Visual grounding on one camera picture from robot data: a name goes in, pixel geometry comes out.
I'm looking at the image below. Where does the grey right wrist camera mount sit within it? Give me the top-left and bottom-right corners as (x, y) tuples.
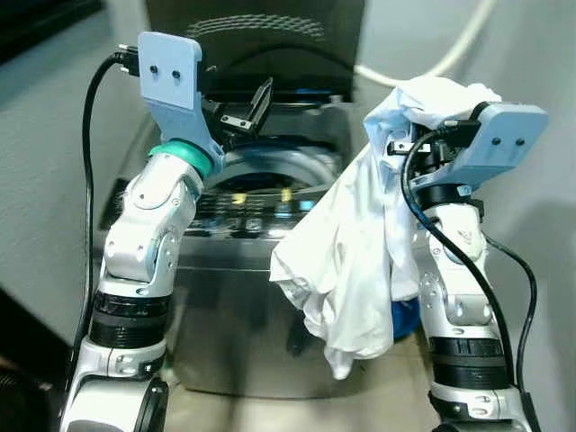
(450, 102), (550, 190)

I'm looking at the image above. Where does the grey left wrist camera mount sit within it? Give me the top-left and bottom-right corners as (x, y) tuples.
(137, 31), (226, 176)

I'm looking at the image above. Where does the blue plastic bucket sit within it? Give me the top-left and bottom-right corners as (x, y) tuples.
(391, 297), (422, 341)

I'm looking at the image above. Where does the steel washer drum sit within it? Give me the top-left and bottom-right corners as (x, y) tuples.
(211, 144), (347, 194)

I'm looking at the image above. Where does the white water hose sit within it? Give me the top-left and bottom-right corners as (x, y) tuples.
(354, 0), (498, 88)

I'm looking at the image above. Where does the dark wall shelf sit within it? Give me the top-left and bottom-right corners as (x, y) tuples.
(0, 0), (104, 64)

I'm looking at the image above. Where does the smoked transparent washer lid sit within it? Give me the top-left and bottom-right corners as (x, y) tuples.
(144, 0), (367, 102)

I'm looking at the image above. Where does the black washer control panel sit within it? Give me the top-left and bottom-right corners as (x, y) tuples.
(184, 184), (334, 230)

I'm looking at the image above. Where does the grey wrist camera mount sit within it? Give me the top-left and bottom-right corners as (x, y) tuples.
(450, 102), (550, 190)
(137, 31), (226, 176)

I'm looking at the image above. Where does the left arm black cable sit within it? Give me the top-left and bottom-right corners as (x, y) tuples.
(63, 51), (140, 406)

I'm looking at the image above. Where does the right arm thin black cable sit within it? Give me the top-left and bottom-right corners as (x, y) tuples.
(486, 236), (539, 388)

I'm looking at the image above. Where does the grey top-load washing machine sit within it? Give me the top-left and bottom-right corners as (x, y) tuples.
(94, 90), (424, 401)

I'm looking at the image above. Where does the white garment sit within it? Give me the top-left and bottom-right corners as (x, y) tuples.
(270, 76), (503, 381)

